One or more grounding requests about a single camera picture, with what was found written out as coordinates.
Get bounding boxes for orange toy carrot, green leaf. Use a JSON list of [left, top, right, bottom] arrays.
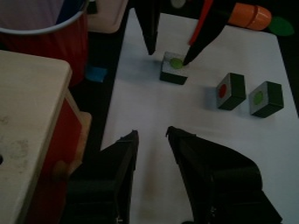
[[227, 3, 296, 38]]

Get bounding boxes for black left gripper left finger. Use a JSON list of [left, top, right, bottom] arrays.
[[63, 129, 141, 224]]

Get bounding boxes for blue tape patch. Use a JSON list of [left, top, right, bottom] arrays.
[[86, 66, 109, 83]]

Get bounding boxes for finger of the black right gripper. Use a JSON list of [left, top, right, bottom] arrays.
[[182, 0, 238, 67], [133, 0, 162, 56]]

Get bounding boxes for light brown plate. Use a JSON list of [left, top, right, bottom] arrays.
[[86, 0, 131, 34]]

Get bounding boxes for green toy sushi piece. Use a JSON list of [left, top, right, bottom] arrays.
[[249, 80, 286, 119], [159, 51, 191, 86]]

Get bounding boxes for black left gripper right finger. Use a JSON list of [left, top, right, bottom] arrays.
[[165, 125, 286, 224]]

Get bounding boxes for red plastic cup, white rim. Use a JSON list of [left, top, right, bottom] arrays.
[[0, 0, 90, 88]]

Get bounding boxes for white cutting board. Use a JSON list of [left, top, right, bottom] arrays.
[[99, 8, 299, 224]]

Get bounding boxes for wooden box with red sides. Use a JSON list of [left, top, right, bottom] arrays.
[[0, 49, 94, 224]]

